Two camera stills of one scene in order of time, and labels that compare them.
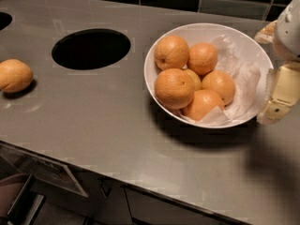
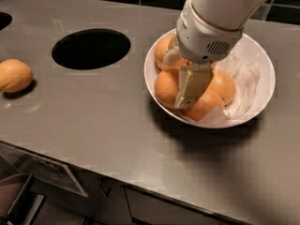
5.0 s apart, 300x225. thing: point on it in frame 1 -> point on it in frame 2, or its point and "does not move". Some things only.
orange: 172,52 does not move
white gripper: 288,32 -> 200,38
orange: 14,76 does not move
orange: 174,88 does not move
